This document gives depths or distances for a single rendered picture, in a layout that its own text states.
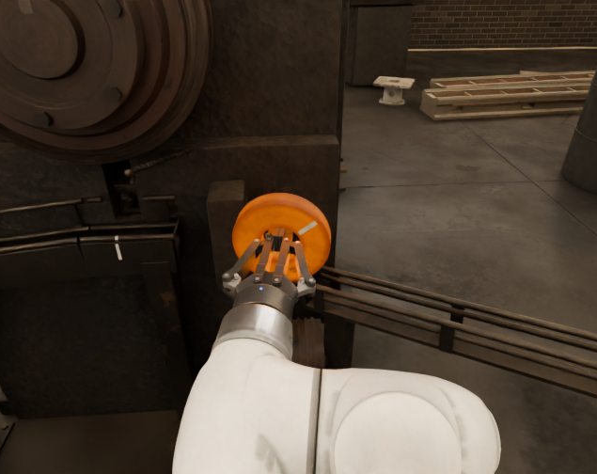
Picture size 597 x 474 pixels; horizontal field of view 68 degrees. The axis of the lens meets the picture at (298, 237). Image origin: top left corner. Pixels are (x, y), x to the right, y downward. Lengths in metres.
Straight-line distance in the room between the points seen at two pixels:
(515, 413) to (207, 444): 1.33
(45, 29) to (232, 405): 0.58
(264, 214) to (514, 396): 1.22
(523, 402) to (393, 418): 1.31
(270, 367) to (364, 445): 0.12
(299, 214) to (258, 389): 0.31
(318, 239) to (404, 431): 0.38
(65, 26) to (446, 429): 0.69
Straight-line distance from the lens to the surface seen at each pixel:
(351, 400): 0.41
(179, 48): 0.80
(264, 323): 0.49
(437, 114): 4.14
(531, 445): 1.59
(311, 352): 0.96
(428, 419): 0.39
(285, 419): 0.41
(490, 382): 1.69
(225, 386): 0.43
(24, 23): 0.78
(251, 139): 0.99
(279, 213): 0.66
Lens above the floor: 1.21
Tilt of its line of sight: 33 degrees down
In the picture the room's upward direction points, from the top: straight up
